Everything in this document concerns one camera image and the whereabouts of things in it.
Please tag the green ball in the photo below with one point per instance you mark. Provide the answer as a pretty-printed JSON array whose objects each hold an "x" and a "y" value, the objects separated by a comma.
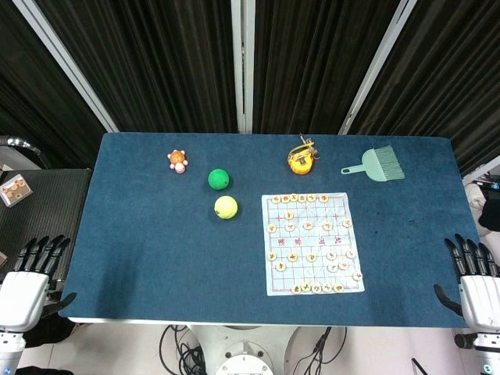
[{"x": 218, "y": 179}]

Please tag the small box of pieces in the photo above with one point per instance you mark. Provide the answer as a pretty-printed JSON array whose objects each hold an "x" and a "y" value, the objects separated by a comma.
[{"x": 15, "y": 191}]

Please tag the green small hand brush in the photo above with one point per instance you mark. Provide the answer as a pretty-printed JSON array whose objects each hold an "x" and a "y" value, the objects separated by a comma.
[{"x": 377, "y": 166}]

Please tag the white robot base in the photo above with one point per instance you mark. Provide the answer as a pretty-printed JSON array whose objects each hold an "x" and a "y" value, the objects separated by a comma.
[{"x": 242, "y": 347}]

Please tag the black curtain panel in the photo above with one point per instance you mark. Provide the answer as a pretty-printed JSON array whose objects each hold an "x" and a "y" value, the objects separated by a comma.
[
  {"x": 449, "y": 78},
  {"x": 312, "y": 58},
  {"x": 35, "y": 97},
  {"x": 156, "y": 58}
]

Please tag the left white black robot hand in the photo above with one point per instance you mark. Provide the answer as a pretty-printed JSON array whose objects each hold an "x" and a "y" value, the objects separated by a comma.
[{"x": 21, "y": 297}]

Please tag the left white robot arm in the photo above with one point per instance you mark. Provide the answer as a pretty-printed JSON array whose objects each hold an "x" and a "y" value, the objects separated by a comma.
[{"x": 9, "y": 349}]

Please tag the aluminium partition post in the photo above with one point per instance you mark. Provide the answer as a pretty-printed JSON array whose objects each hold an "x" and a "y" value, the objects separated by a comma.
[
  {"x": 66, "y": 66},
  {"x": 377, "y": 66},
  {"x": 482, "y": 173},
  {"x": 242, "y": 66}
]

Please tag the orange pink turtle toy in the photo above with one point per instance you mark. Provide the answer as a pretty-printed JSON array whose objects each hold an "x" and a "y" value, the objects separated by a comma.
[{"x": 178, "y": 160}]

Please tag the black ribbed side table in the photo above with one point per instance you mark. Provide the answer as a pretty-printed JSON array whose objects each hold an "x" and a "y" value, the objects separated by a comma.
[{"x": 51, "y": 211}]

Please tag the blue felt table mat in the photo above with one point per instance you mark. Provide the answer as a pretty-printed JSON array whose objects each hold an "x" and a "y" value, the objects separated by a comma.
[{"x": 156, "y": 254}]

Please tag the chrome chair tube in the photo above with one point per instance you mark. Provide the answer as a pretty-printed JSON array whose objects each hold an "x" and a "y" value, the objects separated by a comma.
[{"x": 21, "y": 143}]

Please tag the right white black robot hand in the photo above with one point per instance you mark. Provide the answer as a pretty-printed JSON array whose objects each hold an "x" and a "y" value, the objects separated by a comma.
[{"x": 482, "y": 304}]

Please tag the white chess board sheet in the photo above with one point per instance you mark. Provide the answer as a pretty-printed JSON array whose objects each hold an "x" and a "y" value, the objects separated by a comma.
[{"x": 312, "y": 242}]

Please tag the yellow ball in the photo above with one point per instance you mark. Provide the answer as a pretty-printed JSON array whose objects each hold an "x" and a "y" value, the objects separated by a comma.
[{"x": 226, "y": 207}]

